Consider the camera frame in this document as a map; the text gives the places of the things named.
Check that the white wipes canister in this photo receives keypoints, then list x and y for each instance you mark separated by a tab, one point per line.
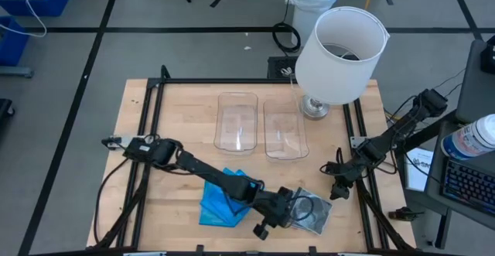
470	138

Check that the white shade table lamp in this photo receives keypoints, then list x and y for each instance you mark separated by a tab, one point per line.
336	70

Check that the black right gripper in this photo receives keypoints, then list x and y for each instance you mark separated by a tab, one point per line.
350	169

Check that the clear plastic bin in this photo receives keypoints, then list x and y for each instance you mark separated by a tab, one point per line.
236	122
285	132

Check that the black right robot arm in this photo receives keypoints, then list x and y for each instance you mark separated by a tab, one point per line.
402	126

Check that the black keyboard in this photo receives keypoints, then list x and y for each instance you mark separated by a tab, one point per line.
470	186

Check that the grey desk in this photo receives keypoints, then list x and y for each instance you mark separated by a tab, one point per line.
477	89

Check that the white paper manual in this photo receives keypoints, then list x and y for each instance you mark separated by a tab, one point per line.
419	171

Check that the black floor power box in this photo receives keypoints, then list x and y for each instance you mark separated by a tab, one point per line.
276	68

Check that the white trash bin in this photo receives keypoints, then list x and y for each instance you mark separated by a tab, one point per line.
315	1

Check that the black aluminium table frame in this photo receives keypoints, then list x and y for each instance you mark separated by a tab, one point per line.
216	80

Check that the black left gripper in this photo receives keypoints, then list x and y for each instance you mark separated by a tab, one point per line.
272	207

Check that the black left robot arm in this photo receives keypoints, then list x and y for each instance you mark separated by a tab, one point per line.
209	173

